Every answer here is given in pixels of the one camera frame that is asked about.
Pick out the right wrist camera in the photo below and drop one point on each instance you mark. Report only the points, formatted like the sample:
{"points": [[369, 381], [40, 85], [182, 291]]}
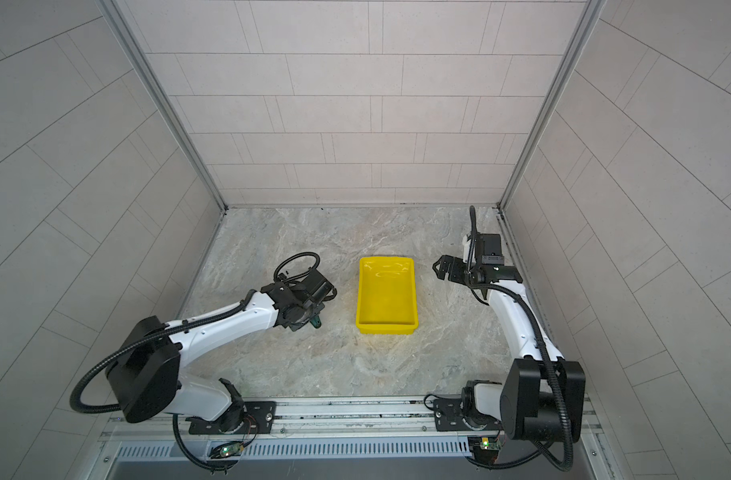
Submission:
{"points": [[490, 250]]}

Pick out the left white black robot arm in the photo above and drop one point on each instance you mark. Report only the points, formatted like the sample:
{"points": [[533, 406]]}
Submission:
{"points": [[145, 376]]}

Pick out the corner metal profile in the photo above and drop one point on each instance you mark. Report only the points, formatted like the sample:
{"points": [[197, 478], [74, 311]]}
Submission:
{"points": [[148, 79], [587, 21]]}

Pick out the right small circuit board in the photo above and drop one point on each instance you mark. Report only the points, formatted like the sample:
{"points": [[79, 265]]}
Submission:
{"points": [[484, 450]]}

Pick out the yellow plastic bin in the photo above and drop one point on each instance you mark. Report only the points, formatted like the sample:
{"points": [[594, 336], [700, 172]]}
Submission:
{"points": [[387, 296]]}

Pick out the aluminium mounting rail frame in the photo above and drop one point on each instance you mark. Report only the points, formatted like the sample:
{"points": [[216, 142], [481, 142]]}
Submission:
{"points": [[317, 429]]}

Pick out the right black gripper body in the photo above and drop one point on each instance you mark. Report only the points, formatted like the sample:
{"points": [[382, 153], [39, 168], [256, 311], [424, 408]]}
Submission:
{"points": [[462, 271]]}

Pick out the small circuit board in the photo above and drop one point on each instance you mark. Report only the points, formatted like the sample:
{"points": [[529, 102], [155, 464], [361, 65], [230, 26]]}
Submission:
{"points": [[484, 450], [228, 450]]}

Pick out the left corner metal profile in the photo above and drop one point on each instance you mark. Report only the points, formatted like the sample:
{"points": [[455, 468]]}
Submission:
{"points": [[148, 79]]}

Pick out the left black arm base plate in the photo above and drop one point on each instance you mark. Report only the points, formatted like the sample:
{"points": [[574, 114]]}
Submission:
{"points": [[244, 418]]}

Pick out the left small circuit board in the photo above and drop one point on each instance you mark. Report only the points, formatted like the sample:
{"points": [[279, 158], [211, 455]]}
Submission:
{"points": [[228, 450]]}

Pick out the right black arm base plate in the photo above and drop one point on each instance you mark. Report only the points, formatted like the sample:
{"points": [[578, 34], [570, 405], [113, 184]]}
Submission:
{"points": [[449, 416]]}

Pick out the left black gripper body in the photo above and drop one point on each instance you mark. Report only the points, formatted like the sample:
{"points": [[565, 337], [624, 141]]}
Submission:
{"points": [[310, 312]]}

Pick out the right corner metal profile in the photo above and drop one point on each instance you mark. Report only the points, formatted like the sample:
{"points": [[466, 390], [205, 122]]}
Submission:
{"points": [[587, 21]]}

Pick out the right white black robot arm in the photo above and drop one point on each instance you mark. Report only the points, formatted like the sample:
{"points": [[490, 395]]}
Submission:
{"points": [[537, 410]]}

